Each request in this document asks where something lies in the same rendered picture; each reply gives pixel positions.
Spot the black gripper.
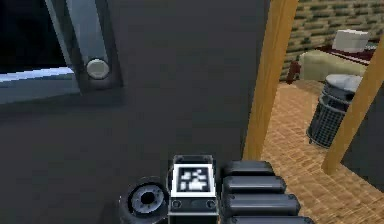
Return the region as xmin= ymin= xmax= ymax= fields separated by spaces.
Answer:
xmin=118 ymin=176 xmax=170 ymax=224

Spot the dark grey mesh bin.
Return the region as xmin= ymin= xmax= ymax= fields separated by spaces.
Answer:
xmin=306 ymin=73 xmax=364 ymax=149

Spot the cream sofa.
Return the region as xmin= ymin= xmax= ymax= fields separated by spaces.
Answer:
xmin=298 ymin=49 xmax=368 ymax=83

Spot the dark red table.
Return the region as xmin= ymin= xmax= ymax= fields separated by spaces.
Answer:
xmin=285 ymin=39 xmax=381 ymax=85

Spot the white box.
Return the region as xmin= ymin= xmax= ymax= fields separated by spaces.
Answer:
xmin=331 ymin=29 xmax=370 ymax=54

